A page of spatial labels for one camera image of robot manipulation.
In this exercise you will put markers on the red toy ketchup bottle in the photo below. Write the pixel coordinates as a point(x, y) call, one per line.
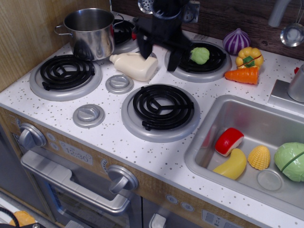
point(133, 35)

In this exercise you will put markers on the green toy broccoli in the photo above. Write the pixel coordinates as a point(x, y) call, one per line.
point(200, 55)

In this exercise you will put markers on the cream toy bottle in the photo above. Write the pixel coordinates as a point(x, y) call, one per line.
point(134, 65)

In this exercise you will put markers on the black burner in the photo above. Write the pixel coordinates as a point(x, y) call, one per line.
point(122, 37)
point(65, 78)
point(218, 64)
point(160, 113)

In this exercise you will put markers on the purple toy onion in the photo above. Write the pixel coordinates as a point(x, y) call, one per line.
point(235, 41)

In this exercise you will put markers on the yellow toy bell pepper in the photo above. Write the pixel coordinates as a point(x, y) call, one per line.
point(249, 57)

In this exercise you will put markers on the lower grey stovetop knob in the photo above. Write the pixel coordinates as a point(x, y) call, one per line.
point(88, 116)

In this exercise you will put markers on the right silver oven dial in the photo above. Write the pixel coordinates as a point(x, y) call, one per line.
point(121, 179)

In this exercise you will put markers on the hanging perforated silver skimmer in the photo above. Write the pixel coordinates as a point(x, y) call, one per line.
point(145, 6)

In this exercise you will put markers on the silver metal sink basin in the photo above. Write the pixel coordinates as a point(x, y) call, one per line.
point(261, 125)

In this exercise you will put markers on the red toy cheese wedge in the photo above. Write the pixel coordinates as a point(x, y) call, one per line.
point(228, 141)

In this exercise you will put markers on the orange object bottom left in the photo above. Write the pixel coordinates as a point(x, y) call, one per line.
point(24, 218)

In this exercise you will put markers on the yellow toy banana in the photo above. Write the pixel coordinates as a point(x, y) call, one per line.
point(234, 166)

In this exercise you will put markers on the silver oven door handle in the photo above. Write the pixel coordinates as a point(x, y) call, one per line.
point(61, 177)

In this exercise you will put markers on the orange toy carrot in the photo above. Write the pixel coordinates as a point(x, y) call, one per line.
point(243, 75)

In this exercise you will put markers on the back left black burner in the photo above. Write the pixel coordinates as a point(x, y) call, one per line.
point(122, 37)

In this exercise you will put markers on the grey stovetop knob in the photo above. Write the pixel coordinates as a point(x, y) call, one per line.
point(119, 84)
point(88, 116)

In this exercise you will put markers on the green toy cabbage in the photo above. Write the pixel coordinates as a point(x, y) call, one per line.
point(289, 158)

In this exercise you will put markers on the grey toy faucet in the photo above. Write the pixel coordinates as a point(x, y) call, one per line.
point(284, 94)

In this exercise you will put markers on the hanging silver slotted spatula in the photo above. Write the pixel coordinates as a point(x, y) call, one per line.
point(191, 12)

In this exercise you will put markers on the front left black burner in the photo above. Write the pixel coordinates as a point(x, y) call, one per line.
point(65, 78)

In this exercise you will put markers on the yellow toy corn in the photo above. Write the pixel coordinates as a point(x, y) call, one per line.
point(259, 157)

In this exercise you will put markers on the white cabinet door handle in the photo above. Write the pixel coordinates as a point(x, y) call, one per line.
point(157, 221)

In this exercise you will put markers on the back right black burner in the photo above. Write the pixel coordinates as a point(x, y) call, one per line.
point(218, 64)

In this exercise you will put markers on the front right black burner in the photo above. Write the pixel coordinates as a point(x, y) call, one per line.
point(160, 113)

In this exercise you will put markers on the oven clock display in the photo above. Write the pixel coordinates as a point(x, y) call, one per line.
point(76, 153)

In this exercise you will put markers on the hanging silver ladle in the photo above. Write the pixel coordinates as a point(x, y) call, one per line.
point(293, 34)

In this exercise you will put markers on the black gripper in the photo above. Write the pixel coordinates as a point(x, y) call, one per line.
point(165, 32)

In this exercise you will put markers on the stainless steel pot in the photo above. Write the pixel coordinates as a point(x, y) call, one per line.
point(91, 33)

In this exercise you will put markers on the left silver oven dial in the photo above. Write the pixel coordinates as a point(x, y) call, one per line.
point(31, 137)

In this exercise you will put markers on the silver oven dial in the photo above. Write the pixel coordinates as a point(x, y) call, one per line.
point(121, 179)
point(31, 137)

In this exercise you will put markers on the upper grey stovetop knob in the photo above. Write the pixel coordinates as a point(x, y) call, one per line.
point(119, 84)

